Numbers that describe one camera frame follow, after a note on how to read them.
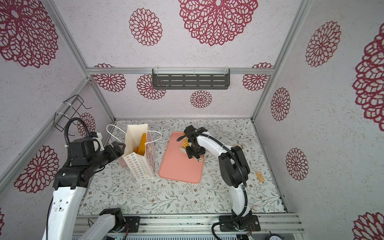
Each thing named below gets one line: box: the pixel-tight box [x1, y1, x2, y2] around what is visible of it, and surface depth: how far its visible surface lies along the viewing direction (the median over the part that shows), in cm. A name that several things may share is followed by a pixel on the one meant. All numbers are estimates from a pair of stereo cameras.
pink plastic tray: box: [159, 131, 205, 184], surface depth 95 cm
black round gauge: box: [264, 231, 285, 240], surface depth 70 cm
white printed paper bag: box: [122, 123, 156, 181], surface depth 83 cm
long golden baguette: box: [137, 133, 147, 156], surface depth 89 cm
